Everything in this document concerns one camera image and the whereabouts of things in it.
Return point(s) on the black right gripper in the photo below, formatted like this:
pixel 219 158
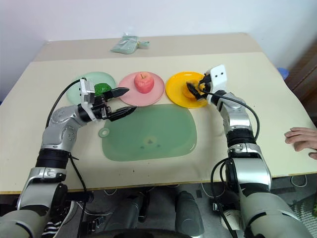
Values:
pixel 208 88

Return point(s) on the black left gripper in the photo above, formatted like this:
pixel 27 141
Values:
pixel 100 110

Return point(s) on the orange toy fruit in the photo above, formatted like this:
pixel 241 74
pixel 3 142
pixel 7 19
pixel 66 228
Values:
pixel 186 92

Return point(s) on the green toy vegetable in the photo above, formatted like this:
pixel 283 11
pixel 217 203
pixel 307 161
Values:
pixel 101 88

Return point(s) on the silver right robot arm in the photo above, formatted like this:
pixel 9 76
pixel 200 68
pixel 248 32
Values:
pixel 237 119

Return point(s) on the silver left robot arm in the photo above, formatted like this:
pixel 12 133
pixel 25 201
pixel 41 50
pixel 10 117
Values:
pixel 59 129

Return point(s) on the yellow plate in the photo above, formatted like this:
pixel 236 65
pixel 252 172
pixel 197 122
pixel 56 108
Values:
pixel 175 86

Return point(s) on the pink plate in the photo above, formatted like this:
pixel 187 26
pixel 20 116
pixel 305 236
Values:
pixel 148 99

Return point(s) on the pale green plate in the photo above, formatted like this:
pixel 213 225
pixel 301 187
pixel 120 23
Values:
pixel 99 77

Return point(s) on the person's bare hand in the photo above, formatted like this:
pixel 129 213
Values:
pixel 303 140

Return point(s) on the red apple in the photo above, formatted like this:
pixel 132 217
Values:
pixel 143 83

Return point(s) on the translucent green silicone mat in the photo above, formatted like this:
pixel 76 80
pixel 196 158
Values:
pixel 148 129

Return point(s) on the clear bag with green contents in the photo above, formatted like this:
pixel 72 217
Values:
pixel 123 44

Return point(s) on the small pale green pouch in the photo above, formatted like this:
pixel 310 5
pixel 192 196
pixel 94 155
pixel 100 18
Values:
pixel 144 44

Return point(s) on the large beige table mat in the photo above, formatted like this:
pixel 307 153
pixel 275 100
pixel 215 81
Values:
pixel 173 173

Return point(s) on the dark rounded robot leg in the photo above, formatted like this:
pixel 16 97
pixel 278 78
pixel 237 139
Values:
pixel 189 213
pixel 128 215

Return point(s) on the black white striped cloth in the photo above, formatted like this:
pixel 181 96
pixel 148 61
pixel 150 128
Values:
pixel 52 229

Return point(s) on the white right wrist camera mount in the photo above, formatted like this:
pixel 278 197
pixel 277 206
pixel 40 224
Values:
pixel 219 74

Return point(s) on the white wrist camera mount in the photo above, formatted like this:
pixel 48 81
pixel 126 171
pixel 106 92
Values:
pixel 219 74
pixel 85 90

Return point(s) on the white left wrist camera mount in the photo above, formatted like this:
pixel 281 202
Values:
pixel 85 90

